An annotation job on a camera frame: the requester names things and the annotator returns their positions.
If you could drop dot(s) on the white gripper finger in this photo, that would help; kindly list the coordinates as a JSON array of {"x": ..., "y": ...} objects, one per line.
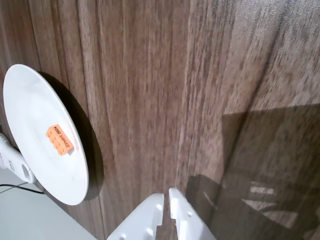
[
  {"x": 142, "y": 220},
  {"x": 187, "y": 220}
]

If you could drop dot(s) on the white plastic stand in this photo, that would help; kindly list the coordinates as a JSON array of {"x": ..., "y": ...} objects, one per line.
[{"x": 15, "y": 160}]

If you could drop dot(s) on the white round plate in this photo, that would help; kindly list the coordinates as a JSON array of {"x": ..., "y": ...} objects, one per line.
[{"x": 32, "y": 105}]

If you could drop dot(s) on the orange lego block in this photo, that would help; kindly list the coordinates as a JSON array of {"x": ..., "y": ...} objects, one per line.
[{"x": 58, "y": 141}]

